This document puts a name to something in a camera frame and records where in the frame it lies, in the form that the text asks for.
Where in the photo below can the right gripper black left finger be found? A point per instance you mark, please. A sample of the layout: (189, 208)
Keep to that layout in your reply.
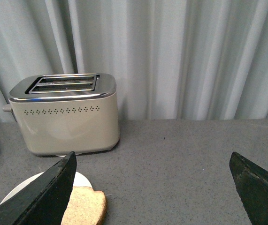
(44, 200)

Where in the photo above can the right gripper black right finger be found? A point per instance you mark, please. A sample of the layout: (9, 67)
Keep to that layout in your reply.
(251, 183)

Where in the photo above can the brown bread slice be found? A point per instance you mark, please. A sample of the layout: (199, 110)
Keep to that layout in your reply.
(86, 207)

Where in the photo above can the cream two-slot toaster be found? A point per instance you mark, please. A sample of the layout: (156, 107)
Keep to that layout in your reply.
(58, 114)

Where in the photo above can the white round plate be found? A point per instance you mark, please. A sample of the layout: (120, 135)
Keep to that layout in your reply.
(79, 181)

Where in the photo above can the grey curtain backdrop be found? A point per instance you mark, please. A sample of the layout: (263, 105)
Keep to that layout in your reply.
(172, 59)

